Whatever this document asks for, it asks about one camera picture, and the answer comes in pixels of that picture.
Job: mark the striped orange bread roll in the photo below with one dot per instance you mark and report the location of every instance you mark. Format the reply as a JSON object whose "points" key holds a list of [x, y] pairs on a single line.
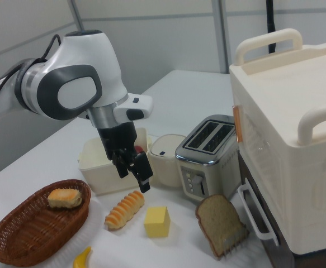
{"points": [[125, 210]]}

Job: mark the yellow cube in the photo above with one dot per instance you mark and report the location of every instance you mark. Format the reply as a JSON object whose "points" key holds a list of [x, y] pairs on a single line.
{"points": [[155, 223]]}

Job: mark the yellow banana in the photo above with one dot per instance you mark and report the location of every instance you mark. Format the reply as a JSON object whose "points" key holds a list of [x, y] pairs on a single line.
{"points": [[81, 259]]}

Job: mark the white square open box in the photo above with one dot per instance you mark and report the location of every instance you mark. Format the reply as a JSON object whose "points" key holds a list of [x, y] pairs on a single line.
{"points": [[98, 167]]}

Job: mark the small cream lidded bin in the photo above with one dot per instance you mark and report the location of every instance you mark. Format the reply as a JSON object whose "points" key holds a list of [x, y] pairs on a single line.
{"points": [[165, 167]]}

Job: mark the brown wicker basket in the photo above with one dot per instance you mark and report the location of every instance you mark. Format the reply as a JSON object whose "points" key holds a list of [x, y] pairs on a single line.
{"points": [[25, 231]]}

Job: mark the white scalloped paper mat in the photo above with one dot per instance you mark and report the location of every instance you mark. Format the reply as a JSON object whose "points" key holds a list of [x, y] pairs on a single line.
{"points": [[92, 223]]}

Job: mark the silver cream toaster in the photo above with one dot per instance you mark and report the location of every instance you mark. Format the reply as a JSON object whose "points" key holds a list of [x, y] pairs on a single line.
{"points": [[207, 167]]}

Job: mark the red apple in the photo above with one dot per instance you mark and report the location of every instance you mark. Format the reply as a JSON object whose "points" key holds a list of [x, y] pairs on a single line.
{"points": [[140, 149]]}

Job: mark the toasted bread bun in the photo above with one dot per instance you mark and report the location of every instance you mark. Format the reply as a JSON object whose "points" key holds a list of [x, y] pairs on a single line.
{"points": [[65, 198]]}

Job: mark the cream toy oven cabinet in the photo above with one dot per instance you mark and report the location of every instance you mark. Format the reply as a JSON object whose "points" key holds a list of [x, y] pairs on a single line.
{"points": [[291, 111]]}

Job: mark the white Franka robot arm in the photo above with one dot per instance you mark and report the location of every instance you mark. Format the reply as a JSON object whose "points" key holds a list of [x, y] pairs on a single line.
{"points": [[76, 92]]}

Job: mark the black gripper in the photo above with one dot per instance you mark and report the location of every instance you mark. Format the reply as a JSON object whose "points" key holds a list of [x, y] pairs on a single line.
{"points": [[118, 138]]}

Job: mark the black pole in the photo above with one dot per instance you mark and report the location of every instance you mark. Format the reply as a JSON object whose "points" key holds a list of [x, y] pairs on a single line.
{"points": [[270, 22]]}

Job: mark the brown bread slice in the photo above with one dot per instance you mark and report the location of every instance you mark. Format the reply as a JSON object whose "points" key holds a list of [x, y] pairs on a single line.
{"points": [[216, 220]]}

